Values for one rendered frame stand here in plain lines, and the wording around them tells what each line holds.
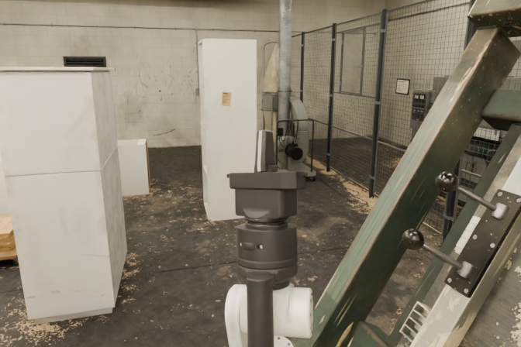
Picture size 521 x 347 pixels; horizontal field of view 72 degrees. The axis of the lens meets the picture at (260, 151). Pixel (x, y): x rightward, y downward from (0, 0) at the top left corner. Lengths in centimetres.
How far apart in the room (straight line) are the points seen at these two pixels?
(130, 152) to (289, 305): 483
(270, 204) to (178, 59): 790
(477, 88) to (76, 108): 218
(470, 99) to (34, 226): 254
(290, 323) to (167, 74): 795
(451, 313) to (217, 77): 350
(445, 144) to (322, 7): 836
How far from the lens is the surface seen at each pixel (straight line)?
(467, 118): 99
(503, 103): 101
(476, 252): 76
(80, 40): 853
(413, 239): 70
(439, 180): 72
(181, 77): 835
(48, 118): 259
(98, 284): 292
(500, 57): 105
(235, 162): 413
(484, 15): 102
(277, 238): 50
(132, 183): 538
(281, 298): 52
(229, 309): 55
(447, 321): 77
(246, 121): 407
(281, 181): 48
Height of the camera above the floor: 173
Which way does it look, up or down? 13 degrees down
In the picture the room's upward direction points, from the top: straight up
